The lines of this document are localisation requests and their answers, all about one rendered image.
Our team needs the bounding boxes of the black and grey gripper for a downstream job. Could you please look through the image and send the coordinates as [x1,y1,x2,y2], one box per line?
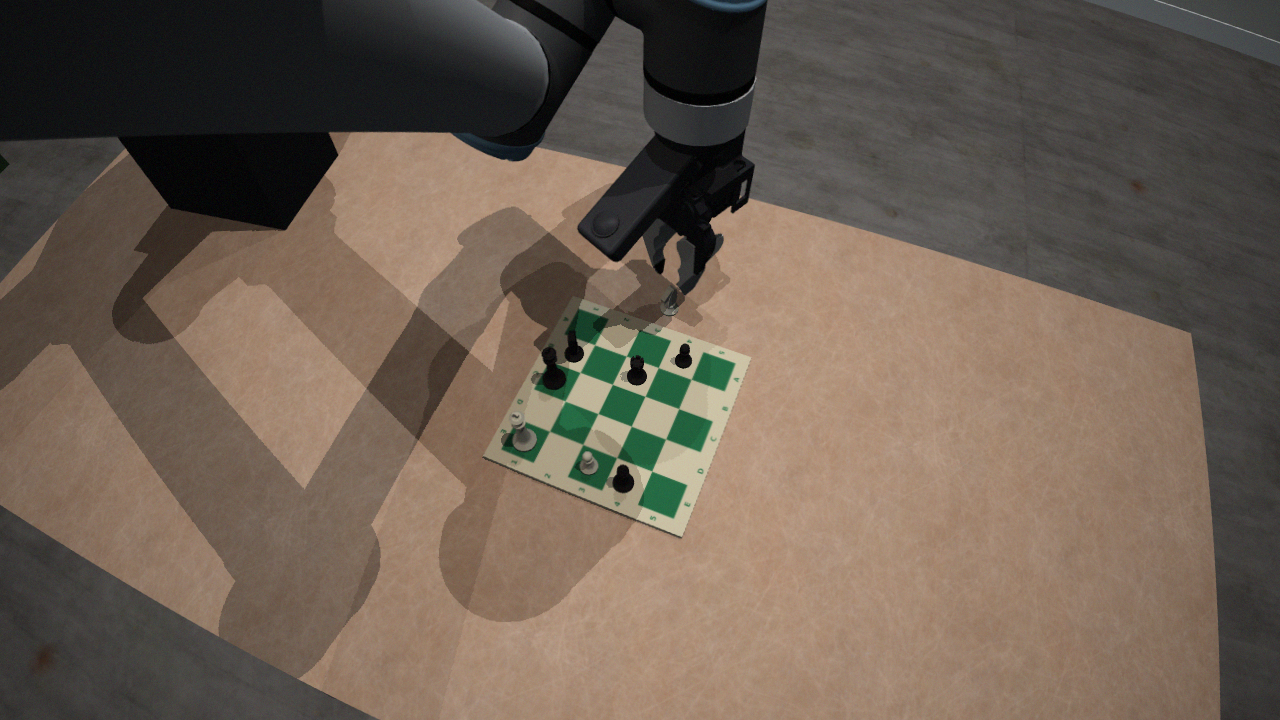
[643,129,755,295]

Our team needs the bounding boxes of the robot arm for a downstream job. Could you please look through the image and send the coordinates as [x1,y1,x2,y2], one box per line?
[0,0,768,263]

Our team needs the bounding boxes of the green and cream chessboard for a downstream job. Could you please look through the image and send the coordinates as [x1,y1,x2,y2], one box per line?
[483,296,751,538]

